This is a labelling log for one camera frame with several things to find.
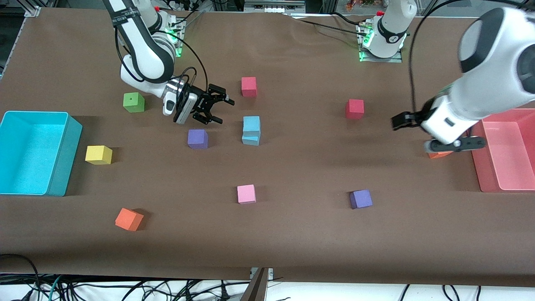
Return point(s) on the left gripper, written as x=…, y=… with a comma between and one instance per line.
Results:
x=404, y=120

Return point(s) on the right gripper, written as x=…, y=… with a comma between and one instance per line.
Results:
x=202, y=105

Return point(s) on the light blue foam cube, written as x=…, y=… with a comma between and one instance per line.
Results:
x=250, y=140
x=251, y=124

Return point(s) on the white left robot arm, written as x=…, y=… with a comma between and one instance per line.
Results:
x=497, y=75

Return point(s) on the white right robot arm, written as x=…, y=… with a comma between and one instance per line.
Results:
x=142, y=58

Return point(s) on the purple foam cube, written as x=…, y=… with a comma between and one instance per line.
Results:
x=197, y=139
x=360, y=199

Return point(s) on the red foam cube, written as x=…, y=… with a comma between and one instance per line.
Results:
x=248, y=86
x=354, y=108

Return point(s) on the orange foam cube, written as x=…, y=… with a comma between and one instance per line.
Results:
x=128, y=219
x=439, y=155

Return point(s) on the green foam cube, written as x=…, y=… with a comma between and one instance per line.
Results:
x=133, y=103

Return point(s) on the pink foam cube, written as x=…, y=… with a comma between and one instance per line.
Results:
x=246, y=194

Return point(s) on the pink plastic bin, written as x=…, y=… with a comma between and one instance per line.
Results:
x=510, y=163

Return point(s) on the grey equipment box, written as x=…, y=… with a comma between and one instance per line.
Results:
x=271, y=8

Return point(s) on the yellow foam cube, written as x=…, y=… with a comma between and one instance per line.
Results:
x=98, y=154

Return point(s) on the orange background clutter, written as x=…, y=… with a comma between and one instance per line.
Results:
x=355, y=5

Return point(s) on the brown paper table cover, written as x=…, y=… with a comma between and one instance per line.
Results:
x=292, y=234

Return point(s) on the dark brown beam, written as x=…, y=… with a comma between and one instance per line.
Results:
x=256, y=288

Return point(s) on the cyan plastic bin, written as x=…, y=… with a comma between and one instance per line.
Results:
x=29, y=163

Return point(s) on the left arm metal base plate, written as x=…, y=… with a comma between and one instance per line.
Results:
x=382, y=59

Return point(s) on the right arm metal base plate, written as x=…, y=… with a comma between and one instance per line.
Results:
x=179, y=42

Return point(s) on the silver metal bracket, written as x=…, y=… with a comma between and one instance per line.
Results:
x=269, y=272

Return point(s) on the aluminium frame profile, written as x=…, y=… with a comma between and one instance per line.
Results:
x=32, y=11

